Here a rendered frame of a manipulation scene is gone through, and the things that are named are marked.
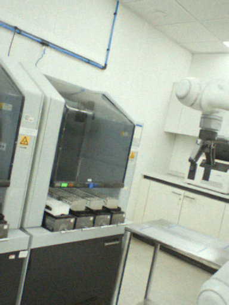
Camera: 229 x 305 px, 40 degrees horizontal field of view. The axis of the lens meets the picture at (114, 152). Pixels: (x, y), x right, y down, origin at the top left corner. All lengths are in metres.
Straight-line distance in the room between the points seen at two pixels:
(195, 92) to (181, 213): 2.87
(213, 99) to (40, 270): 1.22
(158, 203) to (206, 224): 0.68
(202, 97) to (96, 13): 2.39
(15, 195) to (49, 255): 0.38
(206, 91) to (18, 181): 0.98
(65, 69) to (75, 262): 1.85
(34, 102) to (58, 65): 1.50
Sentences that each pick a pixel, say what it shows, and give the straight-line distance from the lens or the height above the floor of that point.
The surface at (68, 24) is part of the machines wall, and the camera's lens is 3.19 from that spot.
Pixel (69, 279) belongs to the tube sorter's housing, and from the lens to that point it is 1.98.
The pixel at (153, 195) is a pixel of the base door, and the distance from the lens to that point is 4.14.
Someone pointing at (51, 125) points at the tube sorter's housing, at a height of 1.29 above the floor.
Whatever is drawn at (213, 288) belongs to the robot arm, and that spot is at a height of 0.91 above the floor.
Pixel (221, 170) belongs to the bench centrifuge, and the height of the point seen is 1.15.
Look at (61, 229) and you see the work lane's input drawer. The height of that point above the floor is 0.75.
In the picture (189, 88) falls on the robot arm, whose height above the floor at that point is 1.52.
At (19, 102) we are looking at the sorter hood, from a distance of 1.55.
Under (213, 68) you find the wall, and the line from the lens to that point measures 4.72.
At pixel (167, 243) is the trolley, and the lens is 1.68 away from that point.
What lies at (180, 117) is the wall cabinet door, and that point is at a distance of 4.35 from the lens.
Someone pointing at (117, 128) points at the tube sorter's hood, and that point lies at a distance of 2.01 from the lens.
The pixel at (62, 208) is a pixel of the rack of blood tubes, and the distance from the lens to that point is 1.78.
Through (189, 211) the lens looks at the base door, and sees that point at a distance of 3.88.
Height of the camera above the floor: 1.30
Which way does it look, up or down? 3 degrees down
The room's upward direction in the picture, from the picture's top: 11 degrees clockwise
